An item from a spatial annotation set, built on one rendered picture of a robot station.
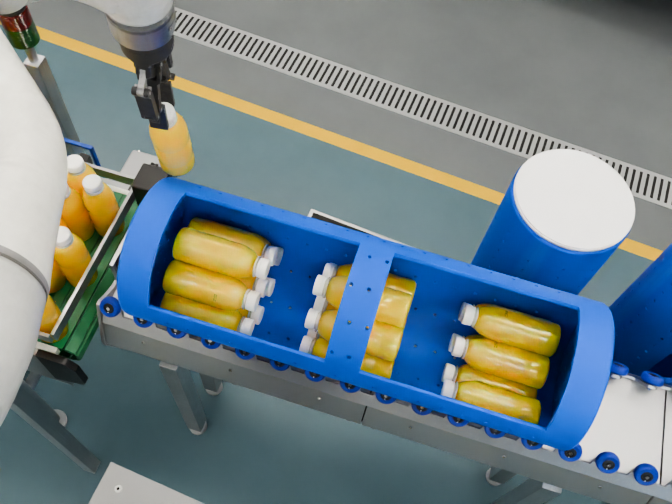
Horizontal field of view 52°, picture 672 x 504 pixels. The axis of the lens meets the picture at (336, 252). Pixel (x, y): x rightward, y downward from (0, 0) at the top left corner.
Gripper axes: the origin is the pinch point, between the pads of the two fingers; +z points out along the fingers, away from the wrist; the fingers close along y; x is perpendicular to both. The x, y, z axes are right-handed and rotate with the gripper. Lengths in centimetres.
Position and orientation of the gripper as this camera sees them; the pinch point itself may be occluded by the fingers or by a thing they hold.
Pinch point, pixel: (160, 104)
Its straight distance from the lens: 118.6
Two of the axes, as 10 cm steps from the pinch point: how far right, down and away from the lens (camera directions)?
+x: -9.8, -1.7, -0.7
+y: 1.4, -9.3, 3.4
